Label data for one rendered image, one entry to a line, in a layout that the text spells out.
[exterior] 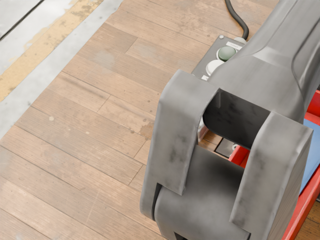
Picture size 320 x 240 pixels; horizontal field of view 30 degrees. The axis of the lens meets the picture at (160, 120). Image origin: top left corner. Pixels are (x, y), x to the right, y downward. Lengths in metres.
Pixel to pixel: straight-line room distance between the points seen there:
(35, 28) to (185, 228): 2.01
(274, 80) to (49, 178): 0.58
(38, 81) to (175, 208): 1.82
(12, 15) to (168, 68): 1.53
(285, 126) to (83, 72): 0.68
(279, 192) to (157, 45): 0.69
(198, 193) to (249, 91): 0.08
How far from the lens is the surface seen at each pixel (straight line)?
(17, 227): 0.88
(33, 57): 2.28
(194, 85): 0.36
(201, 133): 0.88
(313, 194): 0.79
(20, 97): 2.18
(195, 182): 0.40
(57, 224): 0.86
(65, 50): 2.27
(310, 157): 0.88
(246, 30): 1.01
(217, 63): 0.93
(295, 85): 0.37
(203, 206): 0.39
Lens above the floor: 1.66
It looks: 56 degrees down
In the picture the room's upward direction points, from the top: 9 degrees counter-clockwise
